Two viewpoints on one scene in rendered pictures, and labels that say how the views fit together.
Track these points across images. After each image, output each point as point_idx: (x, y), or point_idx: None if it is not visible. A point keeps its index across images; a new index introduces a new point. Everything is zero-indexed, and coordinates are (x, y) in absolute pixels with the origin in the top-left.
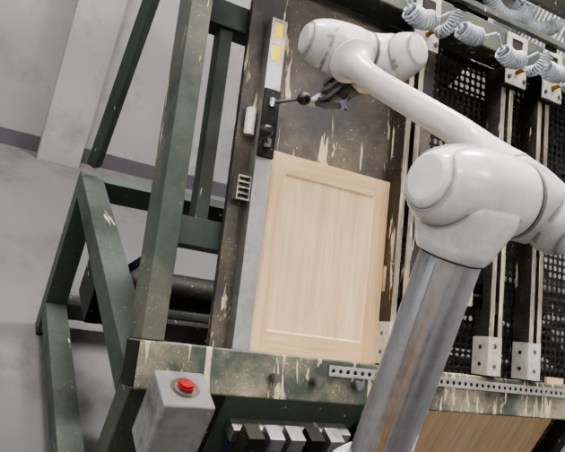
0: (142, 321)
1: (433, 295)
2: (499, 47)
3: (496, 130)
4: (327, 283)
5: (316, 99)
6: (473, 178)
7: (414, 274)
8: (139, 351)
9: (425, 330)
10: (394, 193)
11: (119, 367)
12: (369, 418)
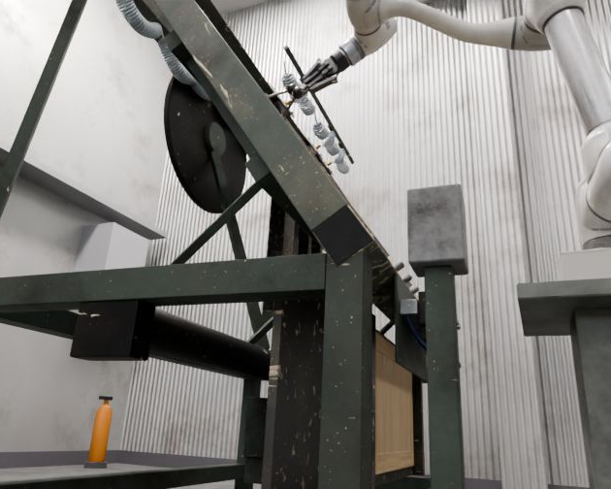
0: (335, 194)
1: (584, 24)
2: (313, 123)
3: None
4: None
5: (302, 88)
6: None
7: (566, 21)
8: (353, 212)
9: (593, 41)
10: None
11: (313, 266)
12: (602, 96)
